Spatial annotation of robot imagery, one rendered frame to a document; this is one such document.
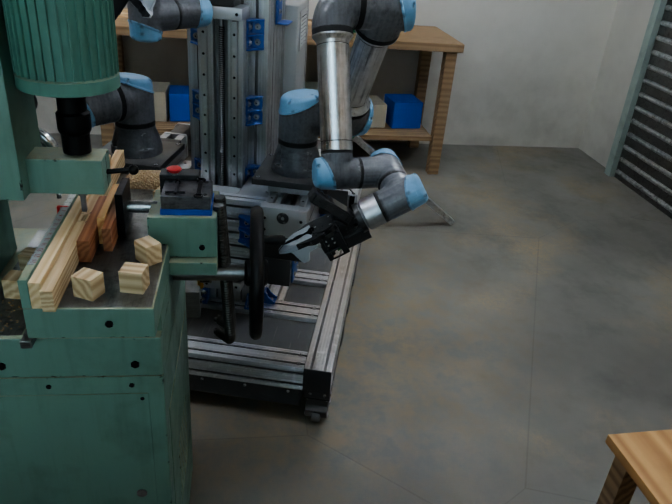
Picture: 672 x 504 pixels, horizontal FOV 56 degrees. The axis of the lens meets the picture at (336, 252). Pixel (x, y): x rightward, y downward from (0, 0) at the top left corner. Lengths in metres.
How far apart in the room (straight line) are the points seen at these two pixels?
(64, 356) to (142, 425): 0.21
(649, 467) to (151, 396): 1.04
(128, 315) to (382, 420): 1.29
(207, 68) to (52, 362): 1.02
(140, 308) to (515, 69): 4.18
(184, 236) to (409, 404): 1.26
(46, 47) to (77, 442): 0.75
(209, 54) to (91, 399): 1.06
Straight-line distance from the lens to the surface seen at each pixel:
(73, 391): 1.33
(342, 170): 1.47
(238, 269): 1.37
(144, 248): 1.23
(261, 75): 2.01
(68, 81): 1.19
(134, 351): 1.25
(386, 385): 2.38
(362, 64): 1.69
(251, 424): 2.19
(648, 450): 1.61
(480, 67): 4.90
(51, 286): 1.14
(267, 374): 2.09
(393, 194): 1.44
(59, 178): 1.31
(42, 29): 1.18
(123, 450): 1.41
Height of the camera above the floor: 1.52
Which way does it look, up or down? 28 degrees down
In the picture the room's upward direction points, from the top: 5 degrees clockwise
